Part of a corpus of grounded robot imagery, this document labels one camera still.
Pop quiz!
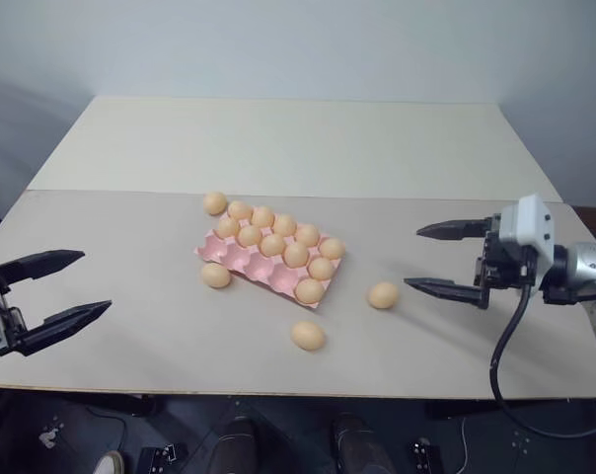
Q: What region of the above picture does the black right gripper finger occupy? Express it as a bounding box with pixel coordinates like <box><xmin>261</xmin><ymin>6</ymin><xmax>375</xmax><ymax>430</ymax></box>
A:
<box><xmin>403</xmin><ymin>276</ymin><xmax>491</xmax><ymax>311</ymax></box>
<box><xmin>415</xmin><ymin>215</ymin><xmax>493</xmax><ymax>243</ymax></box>

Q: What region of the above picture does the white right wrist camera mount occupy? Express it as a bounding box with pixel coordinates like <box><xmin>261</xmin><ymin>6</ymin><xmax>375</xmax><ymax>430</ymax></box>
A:
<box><xmin>498</xmin><ymin>193</ymin><xmax>557</xmax><ymax>264</ymax></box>

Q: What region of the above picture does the tan egg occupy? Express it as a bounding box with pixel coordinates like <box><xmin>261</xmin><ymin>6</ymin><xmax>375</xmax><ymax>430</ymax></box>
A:
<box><xmin>250</xmin><ymin>205</ymin><xmax>275</xmax><ymax>229</ymax></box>
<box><xmin>294</xmin><ymin>277</ymin><xmax>325</xmax><ymax>304</ymax></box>
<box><xmin>260</xmin><ymin>232</ymin><xmax>286</xmax><ymax>258</ymax></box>
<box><xmin>291</xmin><ymin>321</ymin><xmax>326</xmax><ymax>352</ymax></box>
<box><xmin>308</xmin><ymin>257</ymin><xmax>335</xmax><ymax>280</ymax></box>
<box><xmin>271</xmin><ymin>213</ymin><xmax>298</xmax><ymax>238</ymax></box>
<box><xmin>200</xmin><ymin>262</ymin><xmax>232</xmax><ymax>289</ymax></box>
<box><xmin>216</xmin><ymin>216</ymin><xmax>241</xmax><ymax>239</ymax></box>
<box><xmin>319</xmin><ymin>237</ymin><xmax>347</xmax><ymax>262</ymax></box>
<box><xmin>227</xmin><ymin>199</ymin><xmax>254</xmax><ymax>222</ymax></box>
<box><xmin>283</xmin><ymin>241</ymin><xmax>310</xmax><ymax>269</ymax></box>
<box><xmin>368</xmin><ymin>281</ymin><xmax>400</xmax><ymax>310</ymax></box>
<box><xmin>237</xmin><ymin>224</ymin><xmax>263</xmax><ymax>248</ymax></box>
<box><xmin>202</xmin><ymin>191</ymin><xmax>229</xmax><ymax>216</ymax></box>
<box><xmin>294</xmin><ymin>223</ymin><xmax>321</xmax><ymax>248</ymax></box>

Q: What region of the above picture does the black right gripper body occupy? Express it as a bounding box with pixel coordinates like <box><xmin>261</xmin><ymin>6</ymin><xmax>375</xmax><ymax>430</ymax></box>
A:
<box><xmin>472</xmin><ymin>213</ymin><xmax>540</xmax><ymax>299</ymax></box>

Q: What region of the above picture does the black box with white marks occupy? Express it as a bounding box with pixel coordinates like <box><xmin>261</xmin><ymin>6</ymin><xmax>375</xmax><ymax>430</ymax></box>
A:
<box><xmin>138</xmin><ymin>442</ymin><xmax>190</xmax><ymax>474</ymax></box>
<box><xmin>409</xmin><ymin>436</ymin><xmax>445</xmax><ymax>474</ymax></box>

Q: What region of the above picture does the black table frame bar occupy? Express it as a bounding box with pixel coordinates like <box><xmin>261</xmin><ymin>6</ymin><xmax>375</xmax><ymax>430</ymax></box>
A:
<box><xmin>423</xmin><ymin>397</ymin><xmax>596</xmax><ymax>422</ymax></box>

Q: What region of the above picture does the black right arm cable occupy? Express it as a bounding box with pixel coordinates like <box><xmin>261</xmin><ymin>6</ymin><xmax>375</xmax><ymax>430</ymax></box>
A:
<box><xmin>489</xmin><ymin>246</ymin><xmax>596</xmax><ymax>439</ymax></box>

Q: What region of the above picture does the white shoe toe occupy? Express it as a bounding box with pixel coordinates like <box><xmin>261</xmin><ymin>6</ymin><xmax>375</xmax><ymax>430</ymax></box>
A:
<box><xmin>94</xmin><ymin>449</ymin><xmax>127</xmax><ymax>474</ymax></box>

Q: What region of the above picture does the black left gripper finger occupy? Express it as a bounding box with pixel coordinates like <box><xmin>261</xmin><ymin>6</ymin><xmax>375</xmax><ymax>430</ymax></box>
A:
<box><xmin>0</xmin><ymin>249</ymin><xmax>86</xmax><ymax>296</ymax></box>
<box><xmin>16</xmin><ymin>299</ymin><xmax>113</xmax><ymax>356</ymax></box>

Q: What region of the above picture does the dark rounded shape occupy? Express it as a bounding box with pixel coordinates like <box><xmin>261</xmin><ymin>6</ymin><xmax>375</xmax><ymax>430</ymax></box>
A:
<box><xmin>330</xmin><ymin>413</ymin><xmax>396</xmax><ymax>474</ymax></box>
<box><xmin>211</xmin><ymin>417</ymin><xmax>260</xmax><ymax>474</ymax></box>

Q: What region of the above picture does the pink egg tray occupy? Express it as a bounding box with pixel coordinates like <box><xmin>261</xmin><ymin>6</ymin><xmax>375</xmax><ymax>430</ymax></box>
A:
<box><xmin>192</xmin><ymin>216</ymin><xmax>349</xmax><ymax>314</ymax></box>

